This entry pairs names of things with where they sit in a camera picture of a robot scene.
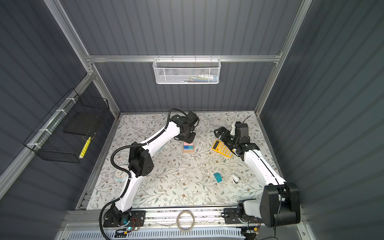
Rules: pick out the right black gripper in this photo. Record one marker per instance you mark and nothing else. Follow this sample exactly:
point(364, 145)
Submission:
point(224, 138)

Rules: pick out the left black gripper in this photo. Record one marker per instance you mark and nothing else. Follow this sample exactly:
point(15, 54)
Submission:
point(190, 140)

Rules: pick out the teal green block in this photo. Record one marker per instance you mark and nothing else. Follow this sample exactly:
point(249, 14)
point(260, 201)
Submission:
point(218, 177)

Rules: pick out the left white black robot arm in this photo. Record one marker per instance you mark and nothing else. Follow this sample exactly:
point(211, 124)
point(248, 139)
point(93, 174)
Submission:
point(179, 126)

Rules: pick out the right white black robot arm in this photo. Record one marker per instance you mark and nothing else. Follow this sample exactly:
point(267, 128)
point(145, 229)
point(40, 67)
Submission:
point(280, 201)

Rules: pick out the yellow calculator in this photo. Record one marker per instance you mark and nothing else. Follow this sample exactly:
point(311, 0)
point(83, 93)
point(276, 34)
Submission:
point(221, 148)

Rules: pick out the small white device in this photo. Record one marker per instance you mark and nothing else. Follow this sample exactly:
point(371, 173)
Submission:
point(235, 178)

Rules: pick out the markers in white basket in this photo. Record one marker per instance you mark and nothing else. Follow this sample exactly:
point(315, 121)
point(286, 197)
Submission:
point(200, 79)

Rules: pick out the round white clock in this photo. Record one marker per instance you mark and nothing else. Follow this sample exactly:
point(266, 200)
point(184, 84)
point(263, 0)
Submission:
point(120, 176)

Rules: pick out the clear tape roll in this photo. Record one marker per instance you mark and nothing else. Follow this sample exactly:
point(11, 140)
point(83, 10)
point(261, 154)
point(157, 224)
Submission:
point(185, 221)

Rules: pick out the yellow marker pen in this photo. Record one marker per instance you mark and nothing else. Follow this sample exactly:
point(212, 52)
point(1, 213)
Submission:
point(85, 148)

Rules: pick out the black pad in basket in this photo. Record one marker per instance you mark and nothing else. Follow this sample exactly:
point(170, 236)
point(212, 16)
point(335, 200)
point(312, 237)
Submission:
point(83, 124)

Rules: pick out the white wire mesh basket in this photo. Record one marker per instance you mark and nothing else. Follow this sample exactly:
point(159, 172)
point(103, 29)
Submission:
point(169, 73)

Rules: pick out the black wire basket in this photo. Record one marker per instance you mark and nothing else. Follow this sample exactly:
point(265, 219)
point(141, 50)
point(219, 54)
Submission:
point(67, 134)

